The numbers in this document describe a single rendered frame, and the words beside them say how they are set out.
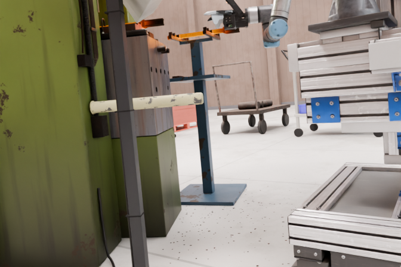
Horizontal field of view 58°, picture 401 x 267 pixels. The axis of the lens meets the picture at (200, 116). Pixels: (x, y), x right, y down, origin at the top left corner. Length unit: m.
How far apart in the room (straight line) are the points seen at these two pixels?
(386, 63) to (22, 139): 1.27
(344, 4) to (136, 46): 0.88
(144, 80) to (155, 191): 0.50
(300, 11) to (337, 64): 11.12
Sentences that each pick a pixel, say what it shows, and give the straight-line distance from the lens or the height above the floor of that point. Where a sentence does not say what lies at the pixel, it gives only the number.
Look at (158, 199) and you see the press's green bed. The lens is 1.70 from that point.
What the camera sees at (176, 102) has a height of 0.61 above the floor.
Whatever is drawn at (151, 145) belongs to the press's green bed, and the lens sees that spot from 1.65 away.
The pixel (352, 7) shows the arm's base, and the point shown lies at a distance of 1.21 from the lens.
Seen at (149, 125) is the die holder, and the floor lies 0.52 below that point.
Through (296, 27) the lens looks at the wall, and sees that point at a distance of 12.28.
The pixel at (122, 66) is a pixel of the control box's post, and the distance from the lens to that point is 1.20.
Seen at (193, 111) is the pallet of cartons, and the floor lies 0.32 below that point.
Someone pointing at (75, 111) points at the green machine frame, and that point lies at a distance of 1.44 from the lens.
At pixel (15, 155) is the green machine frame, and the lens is 1.59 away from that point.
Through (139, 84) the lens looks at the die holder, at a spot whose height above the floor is 0.70.
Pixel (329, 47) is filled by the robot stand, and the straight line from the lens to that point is 1.21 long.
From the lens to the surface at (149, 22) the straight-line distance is 1.82.
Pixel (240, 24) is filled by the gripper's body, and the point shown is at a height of 0.94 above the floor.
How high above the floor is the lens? 0.64
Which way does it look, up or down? 4 degrees down
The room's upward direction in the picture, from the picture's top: 5 degrees counter-clockwise
